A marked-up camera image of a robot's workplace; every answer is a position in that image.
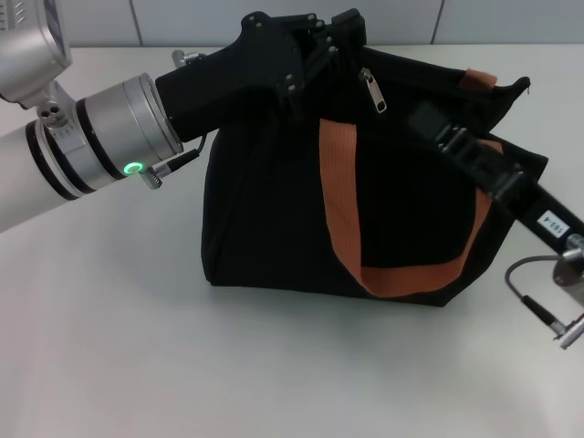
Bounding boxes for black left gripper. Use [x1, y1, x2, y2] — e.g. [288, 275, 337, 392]
[154, 13, 369, 141]

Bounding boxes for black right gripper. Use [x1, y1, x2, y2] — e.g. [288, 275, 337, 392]
[405, 102, 584, 250]

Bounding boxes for silver metal zipper pull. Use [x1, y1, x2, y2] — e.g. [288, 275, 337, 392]
[360, 67, 389, 115]

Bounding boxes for black food bag orange straps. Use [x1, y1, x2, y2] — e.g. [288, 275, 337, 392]
[200, 43, 548, 311]

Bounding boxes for grey right gripper cable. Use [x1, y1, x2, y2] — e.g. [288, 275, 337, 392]
[504, 255, 584, 350]

